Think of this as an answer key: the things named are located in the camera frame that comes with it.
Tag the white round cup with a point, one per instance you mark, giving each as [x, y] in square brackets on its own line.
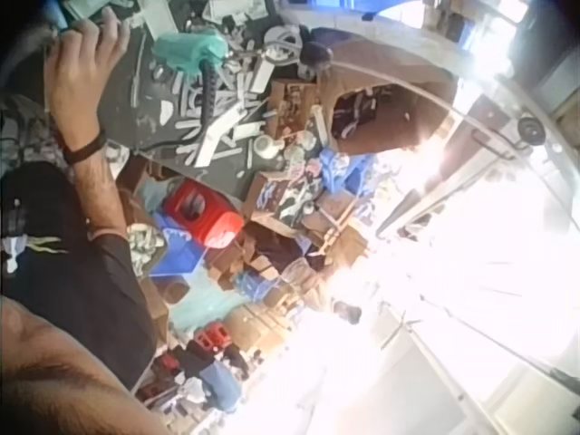
[267, 147]

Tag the pile of white plastic pieces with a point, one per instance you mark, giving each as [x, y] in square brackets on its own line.
[217, 118]

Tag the teal plastic bag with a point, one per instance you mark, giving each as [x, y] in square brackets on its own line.
[204, 310]

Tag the person's right fingers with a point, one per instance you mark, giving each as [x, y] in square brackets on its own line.
[102, 29]

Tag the metal bar frame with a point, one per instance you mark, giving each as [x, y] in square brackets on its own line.
[453, 172]

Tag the black wrist band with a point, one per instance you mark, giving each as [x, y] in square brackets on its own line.
[86, 151]

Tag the large open cardboard box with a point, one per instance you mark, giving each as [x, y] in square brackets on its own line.
[385, 86]

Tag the small red box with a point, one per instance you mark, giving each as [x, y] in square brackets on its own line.
[209, 336]

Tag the heap of cardboard cartons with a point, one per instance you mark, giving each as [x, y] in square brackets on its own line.
[290, 258]

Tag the green power tool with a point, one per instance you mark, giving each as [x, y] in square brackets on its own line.
[186, 50]

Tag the black round wheel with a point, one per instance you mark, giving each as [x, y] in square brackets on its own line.
[532, 130]

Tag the blue plastic crate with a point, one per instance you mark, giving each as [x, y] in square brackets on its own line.
[179, 254]

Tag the red plastic stool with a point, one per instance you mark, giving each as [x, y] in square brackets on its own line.
[204, 213]

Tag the person's right hand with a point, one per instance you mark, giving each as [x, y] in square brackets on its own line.
[79, 77]

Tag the cardboard box with parts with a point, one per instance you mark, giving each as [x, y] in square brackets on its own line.
[281, 199]

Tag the black round cap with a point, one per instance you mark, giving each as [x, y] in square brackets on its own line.
[316, 53]

